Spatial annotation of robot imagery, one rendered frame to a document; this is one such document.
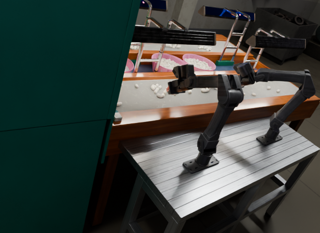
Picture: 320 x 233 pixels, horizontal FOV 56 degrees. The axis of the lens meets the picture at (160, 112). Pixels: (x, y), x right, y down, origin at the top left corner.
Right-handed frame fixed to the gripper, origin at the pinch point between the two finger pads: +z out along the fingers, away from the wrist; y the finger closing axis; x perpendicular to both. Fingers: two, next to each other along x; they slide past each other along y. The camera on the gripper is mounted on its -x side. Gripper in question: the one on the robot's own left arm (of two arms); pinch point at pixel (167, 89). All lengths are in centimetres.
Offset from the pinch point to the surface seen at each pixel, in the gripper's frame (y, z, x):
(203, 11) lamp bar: -69, 35, -64
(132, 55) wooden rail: -7, 47, -31
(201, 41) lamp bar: -22.5, -8.1, -26.0
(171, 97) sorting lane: -7.4, 7.1, 3.9
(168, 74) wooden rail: -19.1, 22.8, -12.8
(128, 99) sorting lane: 20.8, 7.8, 3.2
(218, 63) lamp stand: -92, 48, -26
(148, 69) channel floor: -19, 45, -20
